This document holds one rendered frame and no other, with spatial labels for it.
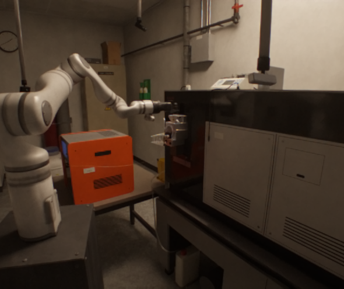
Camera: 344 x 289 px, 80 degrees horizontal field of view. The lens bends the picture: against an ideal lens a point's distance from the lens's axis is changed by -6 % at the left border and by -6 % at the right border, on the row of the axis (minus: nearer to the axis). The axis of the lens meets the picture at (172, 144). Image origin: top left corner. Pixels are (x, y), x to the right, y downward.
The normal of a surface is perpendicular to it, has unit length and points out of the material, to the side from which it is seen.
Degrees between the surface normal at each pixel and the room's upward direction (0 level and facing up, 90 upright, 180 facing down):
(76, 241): 0
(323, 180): 90
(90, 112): 90
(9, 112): 80
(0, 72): 90
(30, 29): 90
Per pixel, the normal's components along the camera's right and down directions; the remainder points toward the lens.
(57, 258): 0.00, -0.97
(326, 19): -0.81, 0.14
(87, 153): 0.58, 0.19
